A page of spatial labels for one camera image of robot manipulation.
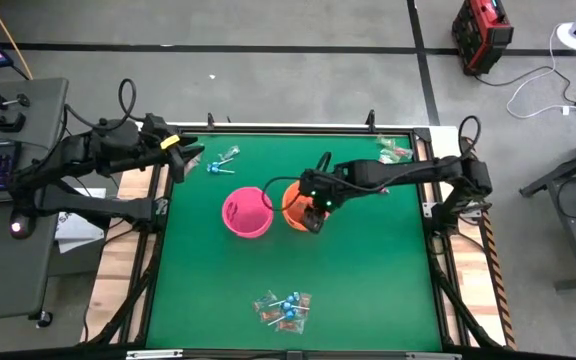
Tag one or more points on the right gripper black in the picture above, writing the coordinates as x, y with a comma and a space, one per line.
325, 187

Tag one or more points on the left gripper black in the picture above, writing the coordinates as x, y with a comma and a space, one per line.
155, 132

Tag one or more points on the orange halloween bucket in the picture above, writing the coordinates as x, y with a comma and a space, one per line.
290, 205

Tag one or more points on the pink halloween bucket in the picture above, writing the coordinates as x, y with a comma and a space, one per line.
248, 215

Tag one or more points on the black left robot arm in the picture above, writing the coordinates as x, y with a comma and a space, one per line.
113, 142

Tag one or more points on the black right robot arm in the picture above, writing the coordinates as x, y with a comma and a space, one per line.
393, 170

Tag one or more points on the green table mat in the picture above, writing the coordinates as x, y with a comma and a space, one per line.
218, 280

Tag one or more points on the white paper sheet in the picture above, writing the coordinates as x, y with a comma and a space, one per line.
75, 235

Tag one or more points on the black computer mouse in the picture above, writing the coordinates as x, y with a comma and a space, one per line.
18, 227

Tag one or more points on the orange black hazard tape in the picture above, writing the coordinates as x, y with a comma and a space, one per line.
496, 270

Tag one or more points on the grey desk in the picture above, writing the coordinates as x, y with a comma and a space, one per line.
8, 260

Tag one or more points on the black caster wheel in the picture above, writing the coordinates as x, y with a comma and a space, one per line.
44, 319

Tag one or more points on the red black power box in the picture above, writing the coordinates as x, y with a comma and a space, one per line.
483, 35

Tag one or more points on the grey metal stand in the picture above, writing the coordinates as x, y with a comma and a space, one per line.
573, 235

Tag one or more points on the black frame clamp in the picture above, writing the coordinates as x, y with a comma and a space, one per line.
210, 121
370, 120

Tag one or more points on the black aluminium table frame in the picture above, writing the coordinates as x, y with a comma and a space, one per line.
278, 129

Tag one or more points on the silver metal bracket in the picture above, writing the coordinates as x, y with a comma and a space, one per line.
433, 356
154, 354

